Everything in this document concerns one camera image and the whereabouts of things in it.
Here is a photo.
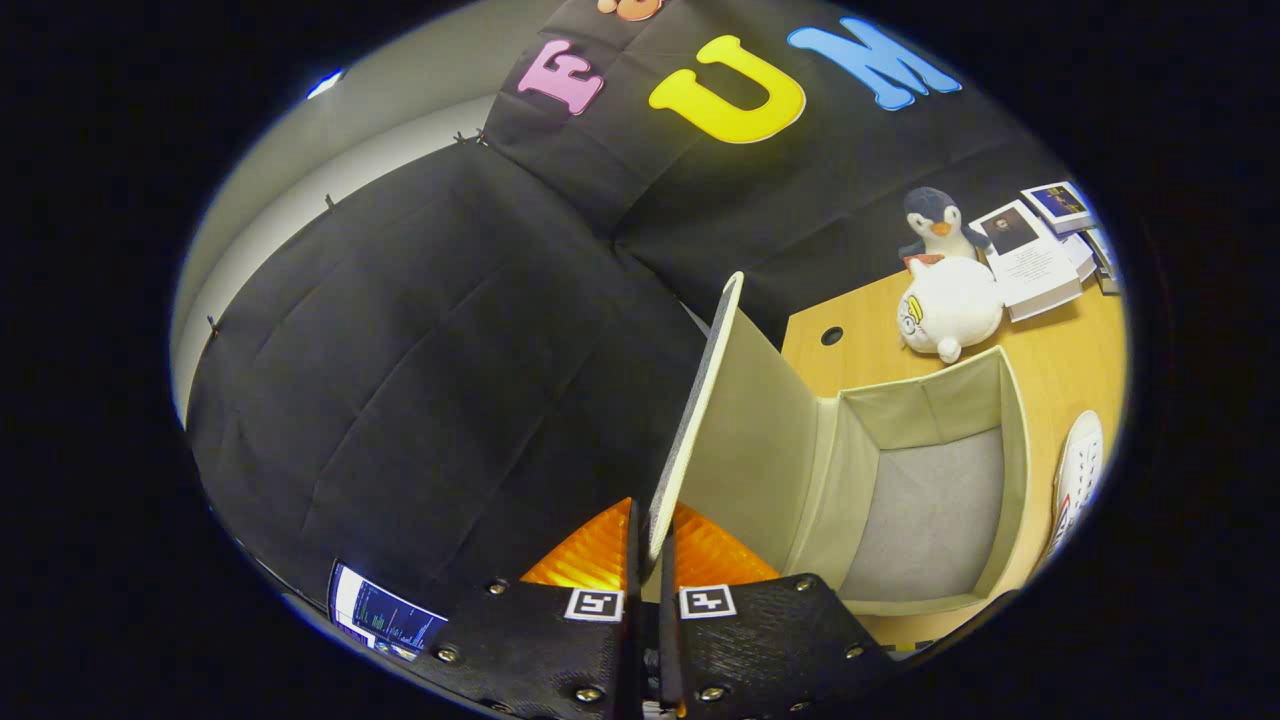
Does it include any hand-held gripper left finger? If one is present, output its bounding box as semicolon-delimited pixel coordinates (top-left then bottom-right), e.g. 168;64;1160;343
410;497;646;720

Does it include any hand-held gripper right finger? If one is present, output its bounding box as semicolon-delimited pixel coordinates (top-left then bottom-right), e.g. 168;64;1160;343
655;500;901;720

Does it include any beige fabric storage box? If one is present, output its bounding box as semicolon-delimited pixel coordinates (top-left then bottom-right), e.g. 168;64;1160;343
645;270;1033;619

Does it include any white canvas shoe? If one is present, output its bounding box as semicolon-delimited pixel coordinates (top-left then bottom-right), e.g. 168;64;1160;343
1045;410;1106;561

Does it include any black backdrop cloth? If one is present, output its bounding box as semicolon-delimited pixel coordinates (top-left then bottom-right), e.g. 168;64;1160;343
185;0;1091;613

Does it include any round white plush toy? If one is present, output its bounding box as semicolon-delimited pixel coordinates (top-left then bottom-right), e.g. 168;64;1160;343
897;256;1006;364

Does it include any grey white penguin plush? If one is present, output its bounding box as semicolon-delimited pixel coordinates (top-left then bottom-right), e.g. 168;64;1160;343
897;186;993;267

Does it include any white book with portrait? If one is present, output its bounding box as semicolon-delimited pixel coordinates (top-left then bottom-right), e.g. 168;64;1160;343
968;198;1084;323

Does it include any plain white book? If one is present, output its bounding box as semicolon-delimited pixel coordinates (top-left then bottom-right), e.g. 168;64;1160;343
1060;232;1099;284

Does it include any book with blue picture cover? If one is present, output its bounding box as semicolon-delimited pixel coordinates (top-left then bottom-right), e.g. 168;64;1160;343
1020;180;1098;236

